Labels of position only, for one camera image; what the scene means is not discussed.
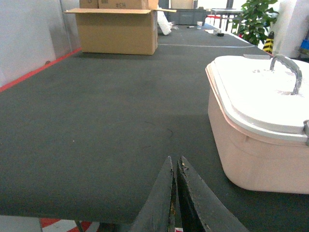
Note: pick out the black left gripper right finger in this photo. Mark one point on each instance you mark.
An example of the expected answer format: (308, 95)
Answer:
(201, 210)

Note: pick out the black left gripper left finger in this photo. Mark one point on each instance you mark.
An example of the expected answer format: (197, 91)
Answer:
(158, 212)

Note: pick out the pink plastic box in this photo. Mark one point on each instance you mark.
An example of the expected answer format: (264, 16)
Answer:
(256, 162)

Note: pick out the white box lid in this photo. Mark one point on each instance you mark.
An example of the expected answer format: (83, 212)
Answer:
(260, 99)

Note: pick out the open cardboard box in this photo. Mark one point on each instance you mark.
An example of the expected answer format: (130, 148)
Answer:
(118, 27)

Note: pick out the black conveyor belt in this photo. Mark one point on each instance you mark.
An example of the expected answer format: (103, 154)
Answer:
(86, 137)

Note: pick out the yellow black warning cone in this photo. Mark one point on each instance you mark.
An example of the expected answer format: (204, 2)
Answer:
(269, 42)

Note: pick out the white paper cup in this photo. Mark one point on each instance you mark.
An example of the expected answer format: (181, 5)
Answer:
(199, 24)

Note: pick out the white foam roll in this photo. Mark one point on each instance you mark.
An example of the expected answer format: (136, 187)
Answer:
(164, 25)

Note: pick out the grey plastic crate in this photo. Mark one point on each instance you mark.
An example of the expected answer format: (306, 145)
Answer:
(188, 13)

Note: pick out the green potted plant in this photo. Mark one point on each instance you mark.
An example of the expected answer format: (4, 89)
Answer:
(254, 21)

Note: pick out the red metal conveyor frame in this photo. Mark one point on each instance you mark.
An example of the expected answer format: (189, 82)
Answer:
(31, 73)

